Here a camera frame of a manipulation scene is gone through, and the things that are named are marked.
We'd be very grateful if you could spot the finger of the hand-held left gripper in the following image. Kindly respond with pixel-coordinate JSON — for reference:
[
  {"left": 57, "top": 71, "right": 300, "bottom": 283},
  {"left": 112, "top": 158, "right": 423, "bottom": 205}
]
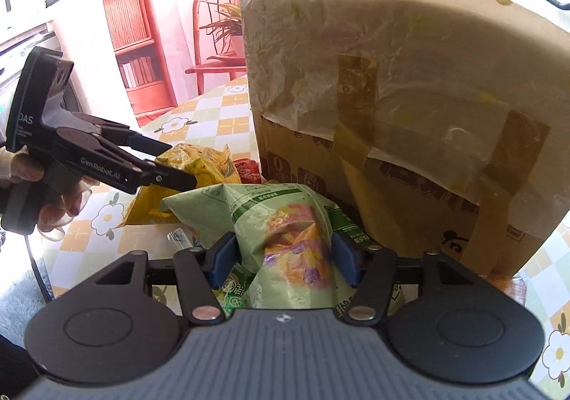
[
  {"left": 131, "top": 157, "right": 199, "bottom": 196},
  {"left": 94, "top": 123, "right": 173, "bottom": 157}
]

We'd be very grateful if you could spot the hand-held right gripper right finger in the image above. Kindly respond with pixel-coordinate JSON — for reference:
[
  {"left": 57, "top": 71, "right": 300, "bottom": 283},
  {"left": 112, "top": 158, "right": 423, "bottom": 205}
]
[{"left": 331, "top": 232, "right": 484, "bottom": 326}]

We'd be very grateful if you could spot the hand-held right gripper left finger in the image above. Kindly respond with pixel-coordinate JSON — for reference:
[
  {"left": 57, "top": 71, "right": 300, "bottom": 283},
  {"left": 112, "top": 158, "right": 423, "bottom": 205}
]
[{"left": 91, "top": 232, "right": 238, "bottom": 324}]

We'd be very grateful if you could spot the yellow snack bag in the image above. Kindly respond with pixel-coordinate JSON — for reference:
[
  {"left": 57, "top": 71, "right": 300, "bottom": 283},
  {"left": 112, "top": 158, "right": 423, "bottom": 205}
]
[{"left": 116, "top": 143, "right": 244, "bottom": 228}]

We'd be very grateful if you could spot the red snack packet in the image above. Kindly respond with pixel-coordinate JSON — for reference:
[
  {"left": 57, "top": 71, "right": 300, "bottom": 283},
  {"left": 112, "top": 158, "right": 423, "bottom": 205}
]
[{"left": 232, "top": 159, "right": 263, "bottom": 185}]

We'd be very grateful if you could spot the green snack bag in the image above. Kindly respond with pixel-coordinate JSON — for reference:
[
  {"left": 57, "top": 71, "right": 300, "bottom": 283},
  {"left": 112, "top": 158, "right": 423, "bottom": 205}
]
[{"left": 160, "top": 182, "right": 407, "bottom": 316}]

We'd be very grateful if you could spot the taped brown cardboard box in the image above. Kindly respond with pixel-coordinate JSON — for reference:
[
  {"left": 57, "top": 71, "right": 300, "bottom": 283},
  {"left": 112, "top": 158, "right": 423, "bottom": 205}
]
[{"left": 239, "top": 0, "right": 570, "bottom": 277}]

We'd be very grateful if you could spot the person's left hand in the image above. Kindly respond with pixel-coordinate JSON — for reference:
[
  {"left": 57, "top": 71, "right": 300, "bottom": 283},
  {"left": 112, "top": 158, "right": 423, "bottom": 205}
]
[{"left": 0, "top": 147, "right": 93, "bottom": 245}]

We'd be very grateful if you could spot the green round-label snack packet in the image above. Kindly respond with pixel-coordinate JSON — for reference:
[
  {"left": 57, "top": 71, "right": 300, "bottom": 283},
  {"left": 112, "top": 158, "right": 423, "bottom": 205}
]
[{"left": 214, "top": 269, "right": 251, "bottom": 317}]

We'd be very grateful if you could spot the small clear plastic packet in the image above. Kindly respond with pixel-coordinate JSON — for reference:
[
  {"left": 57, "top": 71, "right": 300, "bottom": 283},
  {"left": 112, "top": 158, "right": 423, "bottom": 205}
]
[{"left": 166, "top": 226, "right": 202, "bottom": 252}]

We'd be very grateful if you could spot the checked floral tablecloth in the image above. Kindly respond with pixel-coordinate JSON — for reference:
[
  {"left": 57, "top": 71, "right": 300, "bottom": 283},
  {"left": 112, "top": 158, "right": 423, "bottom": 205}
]
[{"left": 42, "top": 75, "right": 570, "bottom": 388}]

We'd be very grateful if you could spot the black cable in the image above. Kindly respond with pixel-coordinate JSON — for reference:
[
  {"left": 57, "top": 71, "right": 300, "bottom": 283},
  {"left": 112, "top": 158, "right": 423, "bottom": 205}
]
[{"left": 24, "top": 231, "right": 53, "bottom": 303}]

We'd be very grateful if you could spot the printed room wall backdrop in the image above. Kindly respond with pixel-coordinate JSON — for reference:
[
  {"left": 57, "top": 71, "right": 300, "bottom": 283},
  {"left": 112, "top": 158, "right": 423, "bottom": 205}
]
[{"left": 87, "top": 0, "right": 441, "bottom": 136}]

